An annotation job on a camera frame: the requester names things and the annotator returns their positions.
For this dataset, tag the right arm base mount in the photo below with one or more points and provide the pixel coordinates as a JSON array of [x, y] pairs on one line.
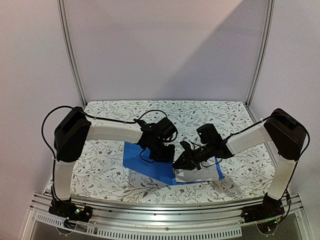
[[267, 215]]

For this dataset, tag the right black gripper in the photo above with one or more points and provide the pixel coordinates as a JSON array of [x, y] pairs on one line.
[[189, 155]]

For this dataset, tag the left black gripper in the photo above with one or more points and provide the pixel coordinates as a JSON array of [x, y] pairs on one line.
[[161, 154]]

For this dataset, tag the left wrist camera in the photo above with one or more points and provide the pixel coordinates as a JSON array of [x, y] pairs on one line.
[[166, 130]]

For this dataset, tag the aluminium front rail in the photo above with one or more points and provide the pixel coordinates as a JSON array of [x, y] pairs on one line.
[[125, 214]]

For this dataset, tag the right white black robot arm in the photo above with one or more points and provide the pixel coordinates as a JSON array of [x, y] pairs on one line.
[[289, 136]]

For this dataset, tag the blue folder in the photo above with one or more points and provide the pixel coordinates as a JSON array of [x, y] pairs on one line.
[[160, 171]]

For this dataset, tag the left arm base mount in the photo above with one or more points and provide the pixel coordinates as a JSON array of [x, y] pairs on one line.
[[71, 212]]

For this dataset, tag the floral patterned table mat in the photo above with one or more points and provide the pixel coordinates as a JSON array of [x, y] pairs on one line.
[[100, 174]]

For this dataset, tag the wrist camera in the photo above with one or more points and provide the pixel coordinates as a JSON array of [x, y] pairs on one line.
[[166, 130], [209, 137]]

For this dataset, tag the hand drawn sketch paper sheet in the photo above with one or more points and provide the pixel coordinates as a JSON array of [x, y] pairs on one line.
[[205, 174]]

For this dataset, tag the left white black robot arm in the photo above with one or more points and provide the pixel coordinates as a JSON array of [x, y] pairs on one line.
[[78, 127]]

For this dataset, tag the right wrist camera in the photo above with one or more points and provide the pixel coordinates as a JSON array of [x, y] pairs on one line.
[[209, 137]]

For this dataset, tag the perforated white cable tray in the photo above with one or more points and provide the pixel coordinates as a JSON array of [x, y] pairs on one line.
[[52, 228]]

